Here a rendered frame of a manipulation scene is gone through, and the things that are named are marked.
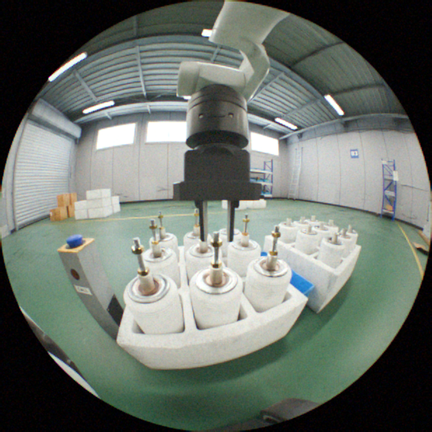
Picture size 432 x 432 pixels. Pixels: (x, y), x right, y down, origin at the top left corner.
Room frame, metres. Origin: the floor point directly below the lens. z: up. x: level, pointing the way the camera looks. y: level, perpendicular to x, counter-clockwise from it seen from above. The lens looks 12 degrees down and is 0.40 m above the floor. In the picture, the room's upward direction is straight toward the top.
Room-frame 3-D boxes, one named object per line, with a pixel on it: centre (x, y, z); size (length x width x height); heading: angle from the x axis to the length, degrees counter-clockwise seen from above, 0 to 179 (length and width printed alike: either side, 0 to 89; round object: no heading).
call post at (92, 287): (0.14, 0.29, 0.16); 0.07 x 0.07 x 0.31; 16
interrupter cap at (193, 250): (0.29, 0.03, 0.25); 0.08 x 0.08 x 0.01
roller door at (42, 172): (1.54, 5.64, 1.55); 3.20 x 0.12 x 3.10; 18
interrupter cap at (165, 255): (0.26, 0.15, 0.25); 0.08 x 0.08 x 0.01
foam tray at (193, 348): (0.29, 0.03, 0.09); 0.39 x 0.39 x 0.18; 16
